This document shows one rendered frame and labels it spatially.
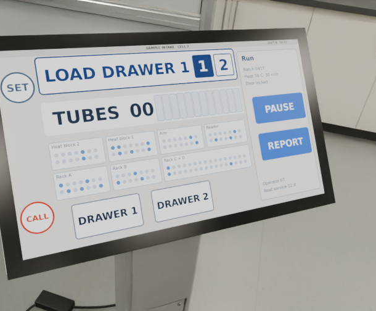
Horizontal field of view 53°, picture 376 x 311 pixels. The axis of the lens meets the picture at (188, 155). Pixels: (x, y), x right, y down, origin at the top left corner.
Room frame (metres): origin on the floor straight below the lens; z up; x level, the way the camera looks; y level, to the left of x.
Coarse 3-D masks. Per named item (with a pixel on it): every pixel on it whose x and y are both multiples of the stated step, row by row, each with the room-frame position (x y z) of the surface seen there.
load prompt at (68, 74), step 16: (224, 48) 0.59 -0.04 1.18; (48, 64) 0.47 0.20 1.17; (64, 64) 0.48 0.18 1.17; (80, 64) 0.49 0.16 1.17; (96, 64) 0.50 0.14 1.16; (112, 64) 0.50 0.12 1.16; (128, 64) 0.51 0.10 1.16; (144, 64) 0.52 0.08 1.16; (160, 64) 0.53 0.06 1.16; (176, 64) 0.54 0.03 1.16; (192, 64) 0.55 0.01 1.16; (208, 64) 0.56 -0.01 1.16; (224, 64) 0.58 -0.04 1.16; (48, 80) 0.46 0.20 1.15; (64, 80) 0.46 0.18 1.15; (80, 80) 0.47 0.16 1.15; (96, 80) 0.48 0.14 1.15; (112, 80) 0.49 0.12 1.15; (128, 80) 0.50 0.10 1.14; (144, 80) 0.51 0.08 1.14; (160, 80) 0.52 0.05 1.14; (176, 80) 0.53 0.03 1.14; (192, 80) 0.54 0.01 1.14; (208, 80) 0.55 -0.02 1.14; (224, 80) 0.56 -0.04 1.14
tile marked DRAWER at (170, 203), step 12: (204, 180) 0.45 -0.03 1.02; (156, 192) 0.41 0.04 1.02; (168, 192) 0.42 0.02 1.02; (180, 192) 0.42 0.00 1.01; (192, 192) 0.43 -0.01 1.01; (204, 192) 0.43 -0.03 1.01; (156, 204) 0.40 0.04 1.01; (168, 204) 0.40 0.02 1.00; (180, 204) 0.41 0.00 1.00; (192, 204) 0.42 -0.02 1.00; (204, 204) 0.42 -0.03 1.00; (156, 216) 0.39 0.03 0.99; (168, 216) 0.39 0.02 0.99; (180, 216) 0.40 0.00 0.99
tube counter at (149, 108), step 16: (128, 96) 0.48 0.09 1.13; (144, 96) 0.49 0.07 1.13; (160, 96) 0.50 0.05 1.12; (176, 96) 0.51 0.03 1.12; (192, 96) 0.52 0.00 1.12; (208, 96) 0.53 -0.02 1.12; (224, 96) 0.54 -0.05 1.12; (240, 96) 0.55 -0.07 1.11; (144, 112) 0.48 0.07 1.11; (160, 112) 0.49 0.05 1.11; (176, 112) 0.50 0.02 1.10; (192, 112) 0.51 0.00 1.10; (208, 112) 0.52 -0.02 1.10; (224, 112) 0.53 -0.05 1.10; (240, 112) 0.54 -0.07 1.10
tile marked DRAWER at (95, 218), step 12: (72, 204) 0.36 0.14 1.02; (84, 204) 0.37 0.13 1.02; (96, 204) 0.37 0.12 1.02; (108, 204) 0.38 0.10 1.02; (120, 204) 0.38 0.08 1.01; (132, 204) 0.39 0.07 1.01; (72, 216) 0.35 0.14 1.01; (84, 216) 0.36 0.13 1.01; (96, 216) 0.36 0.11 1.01; (108, 216) 0.37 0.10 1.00; (120, 216) 0.37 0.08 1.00; (132, 216) 0.38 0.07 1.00; (84, 228) 0.35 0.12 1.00; (96, 228) 0.35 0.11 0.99; (108, 228) 0.36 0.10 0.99; (120, 228) 0.36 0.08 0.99
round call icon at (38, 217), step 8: (40, 200) 0.35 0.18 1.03; (48, 200) 0.36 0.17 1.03; (24, 208) 0.34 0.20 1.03; (32, 208) 0.34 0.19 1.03; (40, 208) 0.35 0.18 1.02; (48, 208) 0.35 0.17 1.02; (24, 216) 0.33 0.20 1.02; (32, 216) 0.34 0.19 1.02; (40, 216) 0.34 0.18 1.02; (48, 216) 0.34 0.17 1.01; (24, 224) 0.33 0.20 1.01; (32, 224) 0.33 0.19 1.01; (40, 224) 0.33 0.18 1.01; (48, 224) 0.34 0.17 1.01; (56, 224) 0.34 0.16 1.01; (24, 232) 0.32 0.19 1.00; (32, 232) 0.32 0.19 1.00; (40, 232) 0.33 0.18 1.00; (48, 232) 0.33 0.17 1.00
